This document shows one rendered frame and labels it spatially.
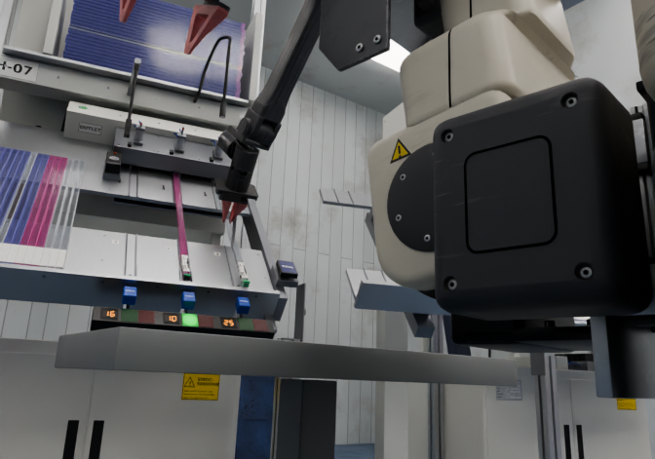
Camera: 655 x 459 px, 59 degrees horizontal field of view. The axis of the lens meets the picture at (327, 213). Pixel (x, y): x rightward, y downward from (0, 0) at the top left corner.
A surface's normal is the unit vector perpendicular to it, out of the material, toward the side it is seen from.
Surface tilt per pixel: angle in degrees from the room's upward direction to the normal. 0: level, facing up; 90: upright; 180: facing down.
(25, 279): 134
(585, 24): 90
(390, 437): 90
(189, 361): 90
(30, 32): 90
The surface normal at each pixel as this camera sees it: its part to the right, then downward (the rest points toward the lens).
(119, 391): 0.40, -0.24
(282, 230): 0.60, -0.20
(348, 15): -0.69, -0.22
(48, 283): 0.26, 0.49
